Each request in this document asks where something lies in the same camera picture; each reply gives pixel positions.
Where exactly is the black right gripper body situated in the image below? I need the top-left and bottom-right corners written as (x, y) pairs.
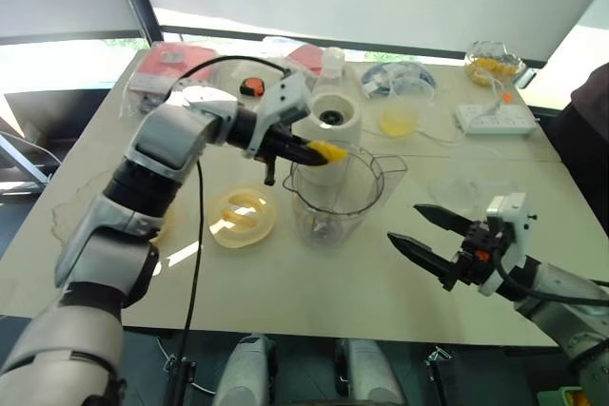
top-left (441, 219), bottom-right (505, 293)

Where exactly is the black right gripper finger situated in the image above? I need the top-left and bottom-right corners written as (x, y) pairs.
top-left (386, 232), bottom-right (452, 280)
top-left (412, 203), bottom-right (473, 239)

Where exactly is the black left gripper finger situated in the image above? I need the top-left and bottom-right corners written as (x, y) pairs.
top-left (284, 135), bottom-right (329, 156)
top-left (282, 148), bottom-right (329, 169)

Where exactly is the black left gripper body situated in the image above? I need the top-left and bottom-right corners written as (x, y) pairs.
top-left (259, 123), bottom-right (297, 187)

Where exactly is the orange segment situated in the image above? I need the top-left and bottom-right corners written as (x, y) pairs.
top-left (307, 139), bottom-right (349, 165)

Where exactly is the white blender base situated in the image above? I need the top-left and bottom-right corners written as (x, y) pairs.
top-left (300, 91), bottom-right (363, 187)

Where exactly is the clear blender jar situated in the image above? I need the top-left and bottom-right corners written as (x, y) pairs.
top-left (283, 151), bottom-right (409, 249)

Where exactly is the translucent yellowish blender lid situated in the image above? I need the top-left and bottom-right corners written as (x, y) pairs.
top-left (207, 185), bottom-right (279, 250)

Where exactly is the clear shallow plastic bowl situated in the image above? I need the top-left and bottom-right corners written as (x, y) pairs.
top-left (426, 174), bottom-right (521, 208)

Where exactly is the black orange tape measure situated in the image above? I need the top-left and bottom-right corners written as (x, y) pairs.
top-left (239, 77), bottom-right (265, 98)

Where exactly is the small red packet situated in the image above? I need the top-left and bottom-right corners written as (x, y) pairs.
top-left (286, 46), bottom-right (329, 77)

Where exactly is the white plastic bottle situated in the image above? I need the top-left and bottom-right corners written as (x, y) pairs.
top-left (319, 47), bottom-right (346, 83)

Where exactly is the clear cup with orange pieces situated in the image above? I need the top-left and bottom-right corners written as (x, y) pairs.
top-left (379, 104), bottom-right (423, 138)

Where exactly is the white power strip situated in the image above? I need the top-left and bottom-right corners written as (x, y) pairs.
top-left (455, 102), bottom-right (538, 137)

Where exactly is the blue patterned plastic bag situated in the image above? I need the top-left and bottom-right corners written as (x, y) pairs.
top-left (360, 62), bottom-right (435, 99)

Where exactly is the grey rounded robot leg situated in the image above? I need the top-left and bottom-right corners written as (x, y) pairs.
top-left (212, 333), bottom-right (278, 406)
top-left (334, 338), bottom-right (406, 406)

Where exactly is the large red packet in bag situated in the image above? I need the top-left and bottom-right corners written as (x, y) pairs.
top-left (127, 41), bottom-right (216, 102)

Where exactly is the bag of yellow fruit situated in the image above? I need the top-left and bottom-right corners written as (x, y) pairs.
top-left (463, 40), bottom-right (525, 87)

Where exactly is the person in dark clothes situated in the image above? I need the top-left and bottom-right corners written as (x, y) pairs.
top-left (568, 62), bottom-right (609, 150)

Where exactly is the black flat screen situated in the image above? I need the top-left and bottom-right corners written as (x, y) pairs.
top-left (0, 87), bottom-right (114, 144)

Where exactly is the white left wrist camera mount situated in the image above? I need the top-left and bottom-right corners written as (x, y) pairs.
top-left (245, 71), bottom-right (313, 160)

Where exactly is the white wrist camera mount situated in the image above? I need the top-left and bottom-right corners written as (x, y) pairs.
top-left (245, 71), bottom-right (313, 160)
top-left (478, 192), bottom-right (538, 296)

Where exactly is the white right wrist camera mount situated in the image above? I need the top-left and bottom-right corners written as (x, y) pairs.
top-left (478, 192), bottom-right (538, 296)

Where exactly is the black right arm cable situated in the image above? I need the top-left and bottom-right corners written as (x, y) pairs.
top-left (492, 253), bottom-right (609, 305)

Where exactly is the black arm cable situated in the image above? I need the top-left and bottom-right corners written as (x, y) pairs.
top-left (164, 54), bottom-right (296, 406)
top-left (492, 253), bottom-right (609, 305)

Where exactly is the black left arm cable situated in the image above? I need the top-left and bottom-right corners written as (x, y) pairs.
top-left (164, 54), bottom-right (296, 406)

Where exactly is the white power cable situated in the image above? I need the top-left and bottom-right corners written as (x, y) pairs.
top-left (418, 70), bottom-right (506, 145)

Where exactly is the grey metal frame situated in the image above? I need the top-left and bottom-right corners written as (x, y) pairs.
top-left (0, 129), bottom-right (64, 196)

